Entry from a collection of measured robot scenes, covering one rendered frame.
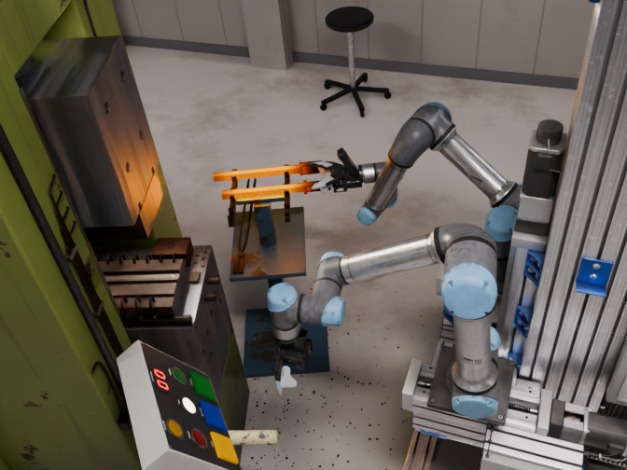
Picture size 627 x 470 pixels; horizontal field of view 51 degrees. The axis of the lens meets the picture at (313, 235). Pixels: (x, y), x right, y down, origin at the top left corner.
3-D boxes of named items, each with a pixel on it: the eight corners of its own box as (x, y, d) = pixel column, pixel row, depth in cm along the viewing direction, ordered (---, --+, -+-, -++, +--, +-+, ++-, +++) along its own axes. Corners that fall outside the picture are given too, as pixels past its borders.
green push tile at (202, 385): (209, 379, 183) (191, 370, 178) (216, 400, 178) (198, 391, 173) (204, 383, 183) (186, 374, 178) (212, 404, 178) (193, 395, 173)
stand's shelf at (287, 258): (303, 210, 286) (303, 206, 284) (306, 275, 256) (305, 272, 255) (235, 215, 287) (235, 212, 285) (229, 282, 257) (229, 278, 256)
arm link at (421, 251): (487, 199, 153) (312, 248, 177) (486, 230, 145) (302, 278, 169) (504, 233, 159) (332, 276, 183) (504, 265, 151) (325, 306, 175)
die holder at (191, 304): (232, 324, 264) (212, 244, 233) (218, 407, 236) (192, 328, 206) (98, 326, 269) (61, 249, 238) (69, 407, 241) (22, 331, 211)
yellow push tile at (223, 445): (230, 438, 169) (211, 430, 164) (239, 463, 164) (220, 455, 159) (225, 442, 169) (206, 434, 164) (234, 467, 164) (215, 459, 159)
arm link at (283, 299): (295, 305, 160) (261, 301, 161) (299, 333, 167) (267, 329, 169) (301, 282, 165) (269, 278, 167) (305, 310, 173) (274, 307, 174)
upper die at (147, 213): (162, 194, 199) (155, 169, 193) (147, 239, 185) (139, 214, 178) (31, 200, 203) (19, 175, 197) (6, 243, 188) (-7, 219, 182)
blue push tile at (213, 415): (219, 407, 176) (201, 399, 171) (227, 430, 171) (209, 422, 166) (214, 411, 176) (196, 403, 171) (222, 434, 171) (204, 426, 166)
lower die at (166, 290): (188, 274, 223) (182, 256, 218) (176, 320, 209) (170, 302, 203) (69, 278, 227) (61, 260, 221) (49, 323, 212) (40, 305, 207)
